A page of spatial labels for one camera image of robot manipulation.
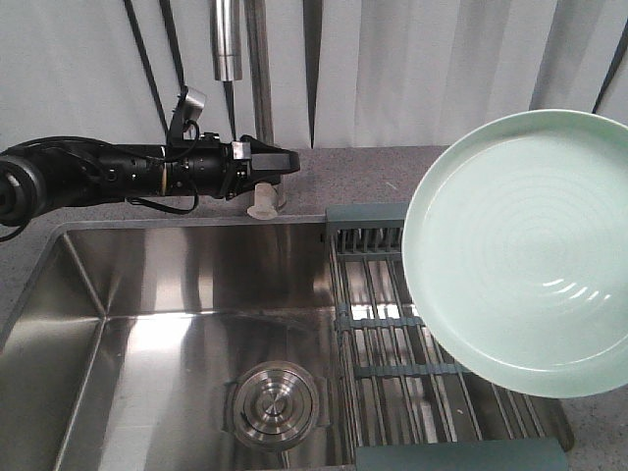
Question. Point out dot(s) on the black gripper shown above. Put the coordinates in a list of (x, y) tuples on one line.
[(205, 165)]

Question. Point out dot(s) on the light green round plate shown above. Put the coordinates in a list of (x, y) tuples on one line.
[(514, 250)]

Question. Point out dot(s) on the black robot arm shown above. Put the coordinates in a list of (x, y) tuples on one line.
[(50, 173)]

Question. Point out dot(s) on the teal metal dish rack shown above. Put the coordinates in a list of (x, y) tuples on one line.
[(410, 405)]

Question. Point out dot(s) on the stainless steel faucet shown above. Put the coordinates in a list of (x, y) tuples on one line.
[(225, 17)]

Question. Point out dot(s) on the stainless steel sink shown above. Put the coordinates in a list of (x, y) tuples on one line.
[(119, 352)]

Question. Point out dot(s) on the round steel drain cover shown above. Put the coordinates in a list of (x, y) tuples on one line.
[(275, 406)]

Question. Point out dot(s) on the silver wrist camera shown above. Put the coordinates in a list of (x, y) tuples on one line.
[(190, 105)]

